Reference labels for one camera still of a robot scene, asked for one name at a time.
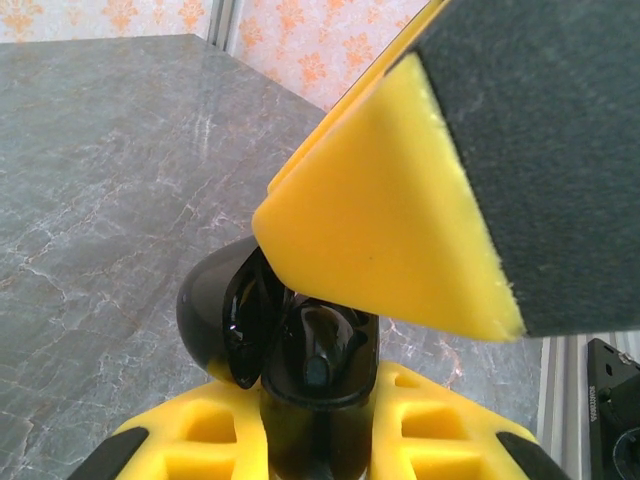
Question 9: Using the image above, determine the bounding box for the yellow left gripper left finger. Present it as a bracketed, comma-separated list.
[64, 382, 271, 480]

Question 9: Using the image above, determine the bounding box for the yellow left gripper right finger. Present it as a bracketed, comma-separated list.
[369, 359, 574, 480]

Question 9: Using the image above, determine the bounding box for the black glossy charging case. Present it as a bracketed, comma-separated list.
[175, 234, 381, 480]

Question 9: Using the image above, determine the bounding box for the black wireless earbud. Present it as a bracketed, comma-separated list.
[287, 302, 364, 396]

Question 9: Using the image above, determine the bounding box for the long aluminium base rail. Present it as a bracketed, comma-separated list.
[535, 333, 592, 480]

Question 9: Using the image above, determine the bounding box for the aluminium corner post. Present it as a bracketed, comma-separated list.
[203, 0, 242, 55]

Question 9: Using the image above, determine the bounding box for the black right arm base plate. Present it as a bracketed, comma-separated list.
[584, 337, 640, 480]

